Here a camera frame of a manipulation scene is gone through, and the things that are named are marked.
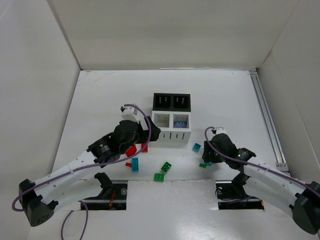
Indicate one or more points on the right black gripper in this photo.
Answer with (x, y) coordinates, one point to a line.
(208, 154)

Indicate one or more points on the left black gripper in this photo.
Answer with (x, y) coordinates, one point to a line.
(145, 130)

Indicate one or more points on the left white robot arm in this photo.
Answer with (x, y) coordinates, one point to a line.
(83, 177)

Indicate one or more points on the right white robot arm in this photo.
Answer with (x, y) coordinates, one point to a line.
(257, 179)

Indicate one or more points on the white two-compartment container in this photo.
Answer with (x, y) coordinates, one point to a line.
(164, 120)

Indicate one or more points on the red rectangular lego brick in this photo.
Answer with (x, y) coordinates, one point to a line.
(144, 147)

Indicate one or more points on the purple printed lego in container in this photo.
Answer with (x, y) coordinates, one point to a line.
(180, 124)

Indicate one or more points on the small teal lego brick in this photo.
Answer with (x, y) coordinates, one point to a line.
(196, 148)

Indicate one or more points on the red heart-shaped lego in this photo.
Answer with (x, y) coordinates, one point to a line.
(131, 151)

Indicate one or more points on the small green flat lego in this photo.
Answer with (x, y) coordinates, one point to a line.
(202, 165)

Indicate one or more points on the black two-compartment container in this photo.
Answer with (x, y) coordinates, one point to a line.
(171, 102)

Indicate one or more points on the teal long lego brick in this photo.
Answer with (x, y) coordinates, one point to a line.
(135, 164)

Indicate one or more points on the dark green lego brick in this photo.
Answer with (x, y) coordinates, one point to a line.
(166, 167)

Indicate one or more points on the light green lego brick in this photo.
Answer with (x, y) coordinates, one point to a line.
(159, 177)

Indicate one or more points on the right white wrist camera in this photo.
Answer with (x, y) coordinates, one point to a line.
(218, 130)

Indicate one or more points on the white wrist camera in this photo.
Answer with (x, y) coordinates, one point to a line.
(129, 113)
(218, 130)

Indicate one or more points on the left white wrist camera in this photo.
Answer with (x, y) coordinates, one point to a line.
(129, 113)

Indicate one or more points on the aluminium rail on right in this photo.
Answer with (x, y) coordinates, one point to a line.
(281, 163)

